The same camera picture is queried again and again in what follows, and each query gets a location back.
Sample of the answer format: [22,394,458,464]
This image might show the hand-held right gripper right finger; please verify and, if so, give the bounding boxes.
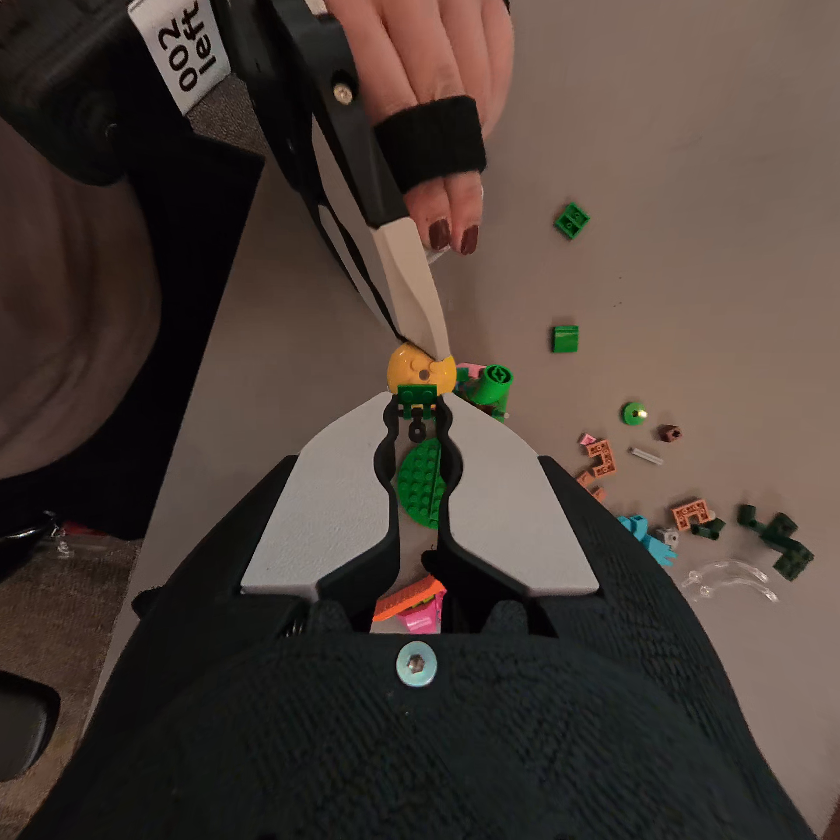
[436,392,600,600]

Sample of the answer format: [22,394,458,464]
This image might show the clear curved pieces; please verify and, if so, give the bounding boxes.
[681,559,778,603]

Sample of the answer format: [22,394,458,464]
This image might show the yellow round disc brick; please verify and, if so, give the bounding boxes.
[387,343,457,395]

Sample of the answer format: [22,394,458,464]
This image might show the person's left hand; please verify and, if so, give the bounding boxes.
[325,0,517,257]

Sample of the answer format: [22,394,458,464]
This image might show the person's leg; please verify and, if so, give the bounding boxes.
[0,118,263,546]

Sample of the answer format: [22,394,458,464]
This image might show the light blue bricks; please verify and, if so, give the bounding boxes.
[616,515,677,567]

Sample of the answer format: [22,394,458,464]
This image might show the dark green brick cluster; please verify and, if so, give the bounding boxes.
[689,504,815,581]

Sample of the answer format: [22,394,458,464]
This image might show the green clip plate brick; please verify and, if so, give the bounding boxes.
[397,385,438,421]

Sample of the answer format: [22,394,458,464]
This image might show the green plant brick model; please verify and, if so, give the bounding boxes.
[397,363,514,529]

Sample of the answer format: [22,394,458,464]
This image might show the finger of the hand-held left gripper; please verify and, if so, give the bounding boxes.
[371,220,454,362]
[308,117,404,343]

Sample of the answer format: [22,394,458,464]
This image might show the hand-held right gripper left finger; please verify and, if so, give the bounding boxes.
[241,392,401,600]

